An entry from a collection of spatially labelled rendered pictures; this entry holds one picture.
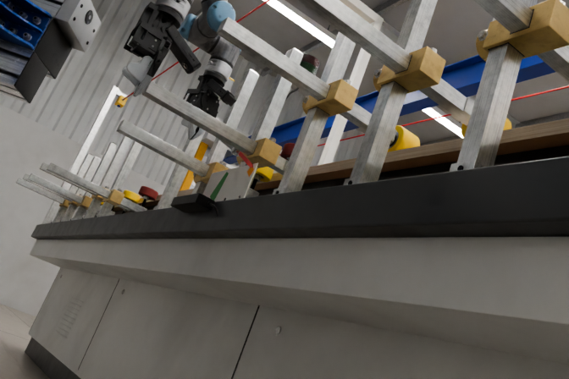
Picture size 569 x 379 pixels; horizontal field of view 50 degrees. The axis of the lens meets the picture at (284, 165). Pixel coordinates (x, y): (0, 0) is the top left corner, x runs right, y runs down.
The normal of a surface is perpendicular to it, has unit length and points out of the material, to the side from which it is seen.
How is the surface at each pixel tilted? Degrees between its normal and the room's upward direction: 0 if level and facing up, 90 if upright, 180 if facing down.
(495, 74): 90
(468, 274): 90
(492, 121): 90
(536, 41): 180
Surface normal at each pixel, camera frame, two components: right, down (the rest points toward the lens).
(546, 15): -0.79, -0.46
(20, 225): 0.50, -0.11
